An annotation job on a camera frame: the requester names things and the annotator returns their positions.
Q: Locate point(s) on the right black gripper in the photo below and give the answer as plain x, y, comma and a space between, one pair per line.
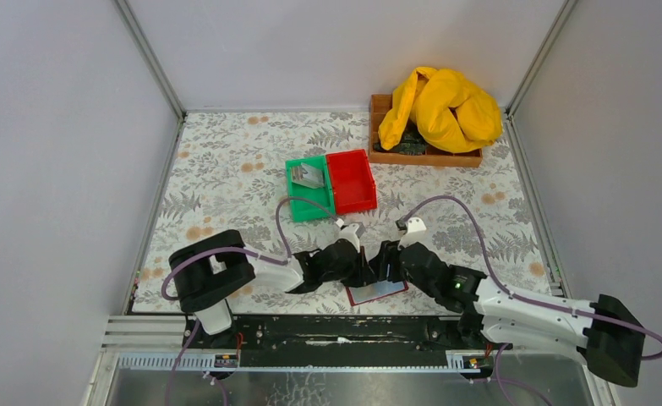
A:
394, 260

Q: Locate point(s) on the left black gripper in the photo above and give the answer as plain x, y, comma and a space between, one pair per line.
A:
354, 264

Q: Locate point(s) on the red leather card holder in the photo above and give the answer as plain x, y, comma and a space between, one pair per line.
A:
374, 291

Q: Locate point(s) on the red plastic bin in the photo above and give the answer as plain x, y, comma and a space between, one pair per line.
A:
352, 181

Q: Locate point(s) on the green plastic bin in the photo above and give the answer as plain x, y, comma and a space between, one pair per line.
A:
302, 211

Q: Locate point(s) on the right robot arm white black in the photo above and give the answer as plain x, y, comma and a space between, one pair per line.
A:
603, 335

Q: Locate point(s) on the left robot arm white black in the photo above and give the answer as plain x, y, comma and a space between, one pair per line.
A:
204, 274

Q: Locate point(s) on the silver cards in green bin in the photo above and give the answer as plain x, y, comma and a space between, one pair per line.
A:
307, 176

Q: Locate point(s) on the dark green item in tray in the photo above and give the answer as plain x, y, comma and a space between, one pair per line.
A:
412, 143

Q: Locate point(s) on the wooden tray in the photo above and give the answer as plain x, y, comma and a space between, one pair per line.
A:
379, 106

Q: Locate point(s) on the yellow cloth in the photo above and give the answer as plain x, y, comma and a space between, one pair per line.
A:
450, 112

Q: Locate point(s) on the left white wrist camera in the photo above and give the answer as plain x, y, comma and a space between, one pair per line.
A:
352, 232

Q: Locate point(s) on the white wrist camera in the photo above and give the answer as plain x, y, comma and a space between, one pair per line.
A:
352, 232
413, 231

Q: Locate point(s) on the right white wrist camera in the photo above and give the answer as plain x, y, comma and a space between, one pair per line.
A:
413, 231

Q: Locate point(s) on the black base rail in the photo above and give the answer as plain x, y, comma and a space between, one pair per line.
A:
399, 341

